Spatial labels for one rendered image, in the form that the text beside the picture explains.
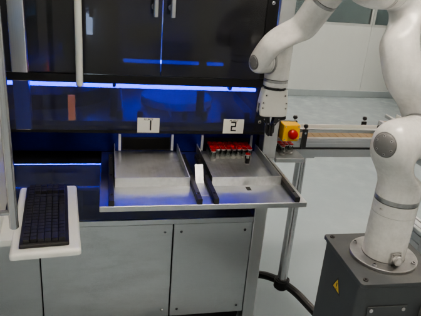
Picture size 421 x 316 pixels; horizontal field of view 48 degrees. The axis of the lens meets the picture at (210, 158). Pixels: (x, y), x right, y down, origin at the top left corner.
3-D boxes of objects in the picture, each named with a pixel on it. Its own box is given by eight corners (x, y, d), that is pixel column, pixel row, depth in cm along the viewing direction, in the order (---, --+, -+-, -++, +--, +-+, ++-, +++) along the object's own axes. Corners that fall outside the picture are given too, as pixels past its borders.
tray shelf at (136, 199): (101, 155, 193) (101, 151, 192) (265, 155, 207) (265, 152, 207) (99, 212, 149) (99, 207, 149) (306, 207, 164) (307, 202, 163)
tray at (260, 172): (195, 151, 200) (196, 143, 199) (255, 151, 206) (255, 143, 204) (212, 185, 169) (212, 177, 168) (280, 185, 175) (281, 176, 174)
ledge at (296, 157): (265, 150, 213) (266, 147, 213) (292, 150, 216) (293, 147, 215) (275, 162, 201) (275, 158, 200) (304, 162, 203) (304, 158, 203)
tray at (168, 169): (113, 151, 193) (113, 143, 192) (176, 151, 199) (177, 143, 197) (114, 187, 162) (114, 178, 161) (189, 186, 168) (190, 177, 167)
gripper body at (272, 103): (285, 82, 167) (281, 113, 171) (257, 81, 165) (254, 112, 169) (293, 87, 160) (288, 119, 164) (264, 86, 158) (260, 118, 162)
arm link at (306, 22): (306, 8, 132) (253, 80, 154) (343, 9, 141) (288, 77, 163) (290, -15, 135) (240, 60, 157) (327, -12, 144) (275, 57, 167)
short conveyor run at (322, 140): (267, 158, 210) (271, 124, 204) (257, 146, 224) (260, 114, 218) (405, 158, 224) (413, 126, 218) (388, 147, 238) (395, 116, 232)
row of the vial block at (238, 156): (208, 157, 195) (209, 147, 193) (250, 157, 198) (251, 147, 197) (209, 159, 193) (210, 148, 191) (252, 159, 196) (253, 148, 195)
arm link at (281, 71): (274, 81, 156) (293, 79, 161) (279, 41, 151) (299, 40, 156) (257, 76, 162) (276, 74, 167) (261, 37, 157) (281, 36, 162)
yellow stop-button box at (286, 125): (276, 135, 203) (279, 119, 201) (292, 135, 205) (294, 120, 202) (282, 142, 196) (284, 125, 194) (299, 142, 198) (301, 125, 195)
